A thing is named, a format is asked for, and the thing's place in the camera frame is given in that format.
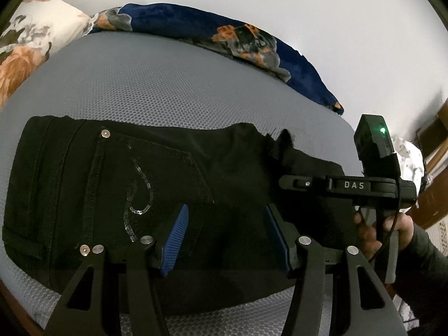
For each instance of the person's right hand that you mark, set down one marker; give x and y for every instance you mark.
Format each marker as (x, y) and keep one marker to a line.
(404, 232)

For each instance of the white floral pillow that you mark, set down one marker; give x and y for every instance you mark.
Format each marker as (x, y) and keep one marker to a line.
(31, 42)

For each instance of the person's right forearm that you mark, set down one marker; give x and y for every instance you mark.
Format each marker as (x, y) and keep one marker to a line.
(427, 280)

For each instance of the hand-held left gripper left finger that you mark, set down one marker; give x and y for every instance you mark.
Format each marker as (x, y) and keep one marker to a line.
(175, 241)

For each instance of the wooden furniture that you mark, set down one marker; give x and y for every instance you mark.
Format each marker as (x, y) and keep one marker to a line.
(434, 182)

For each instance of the blue floral blanket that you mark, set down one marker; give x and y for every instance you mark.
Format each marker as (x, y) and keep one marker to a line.
(175, 22)

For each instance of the grey mesh mattress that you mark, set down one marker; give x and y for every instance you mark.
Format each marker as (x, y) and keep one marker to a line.
(140, 87)

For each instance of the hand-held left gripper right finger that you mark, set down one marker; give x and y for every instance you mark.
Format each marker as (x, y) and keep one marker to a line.
(277, 234)

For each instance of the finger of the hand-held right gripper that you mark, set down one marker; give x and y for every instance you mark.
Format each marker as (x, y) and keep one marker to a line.
(350, 213)
(301, 183)

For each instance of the wooden bed frame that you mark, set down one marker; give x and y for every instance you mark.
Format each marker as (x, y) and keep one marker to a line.
(14, 311)

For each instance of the black pants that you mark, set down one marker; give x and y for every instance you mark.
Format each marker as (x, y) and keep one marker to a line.
(105, 189)

